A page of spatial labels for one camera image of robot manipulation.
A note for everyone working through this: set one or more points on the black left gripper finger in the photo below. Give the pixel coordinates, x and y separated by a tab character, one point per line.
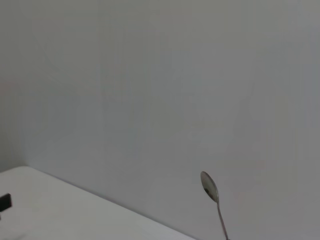
5	202

